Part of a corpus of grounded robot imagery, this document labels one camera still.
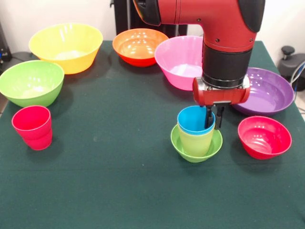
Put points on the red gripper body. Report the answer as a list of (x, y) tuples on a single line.
[(221, 96)]

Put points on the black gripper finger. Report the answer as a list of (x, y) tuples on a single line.
[(218, 119), (209, 118)]

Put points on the blue cup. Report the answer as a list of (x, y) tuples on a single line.
[(190, 119)]

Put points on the yellow cup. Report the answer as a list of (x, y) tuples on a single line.
[(194, 145)]

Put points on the small green bowl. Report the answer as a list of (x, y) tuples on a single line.
[(197, 158)]

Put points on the small red bowl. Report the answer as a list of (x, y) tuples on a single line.
[(264, 138)]

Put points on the large green bowl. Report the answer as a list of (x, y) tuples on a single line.
[(28, 83)]

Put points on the purple bowl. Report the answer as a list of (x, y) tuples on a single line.
[(271, 95)]

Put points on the large pink bowl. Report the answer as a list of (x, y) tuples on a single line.
[(178, 62)]

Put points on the orange bowl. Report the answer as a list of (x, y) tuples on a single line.
[(138, 47)]

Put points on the dark green tablecloth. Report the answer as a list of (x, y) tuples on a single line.
[(119, 190)]

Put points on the large yellow bowl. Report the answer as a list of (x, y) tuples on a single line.
[(66, 43)]

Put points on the black equipment box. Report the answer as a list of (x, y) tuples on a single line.
[(4, 52)]

